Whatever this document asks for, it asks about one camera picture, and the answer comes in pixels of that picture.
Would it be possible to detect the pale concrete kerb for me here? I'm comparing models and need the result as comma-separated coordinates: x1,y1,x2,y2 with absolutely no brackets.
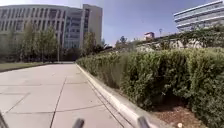
75,63,174,128

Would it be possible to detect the green hedge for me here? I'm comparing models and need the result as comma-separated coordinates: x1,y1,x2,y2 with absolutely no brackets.
75,47,224,128

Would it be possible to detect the small red-roofed building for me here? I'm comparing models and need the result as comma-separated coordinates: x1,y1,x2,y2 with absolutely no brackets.
143,31,156,42

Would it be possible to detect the pole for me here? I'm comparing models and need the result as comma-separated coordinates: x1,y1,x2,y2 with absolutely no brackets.
56,43,61,63

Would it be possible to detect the robot's own part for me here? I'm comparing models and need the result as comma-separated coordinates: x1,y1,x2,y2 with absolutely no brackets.
71,117,86,128
137,115,151,128

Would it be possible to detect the planted slope with rocks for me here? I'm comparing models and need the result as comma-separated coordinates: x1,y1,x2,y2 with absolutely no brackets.
114,25,224,54

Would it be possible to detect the grey concrete slab path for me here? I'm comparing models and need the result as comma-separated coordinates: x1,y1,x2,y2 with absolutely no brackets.
0,63,134,128

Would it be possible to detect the large curved grey building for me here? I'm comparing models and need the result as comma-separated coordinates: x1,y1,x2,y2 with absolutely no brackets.
0,3,104,51

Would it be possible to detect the row of trees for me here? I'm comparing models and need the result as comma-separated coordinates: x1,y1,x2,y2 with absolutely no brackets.
0,23,108,64

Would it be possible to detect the brown bare soil bed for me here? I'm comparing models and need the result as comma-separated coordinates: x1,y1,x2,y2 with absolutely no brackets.
151,103,209,128

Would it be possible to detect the grass strip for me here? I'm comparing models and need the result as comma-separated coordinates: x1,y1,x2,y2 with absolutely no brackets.
0,61,51,73

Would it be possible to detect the white building with window bands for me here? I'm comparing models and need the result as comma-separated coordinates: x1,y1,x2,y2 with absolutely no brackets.
172,0,224,33

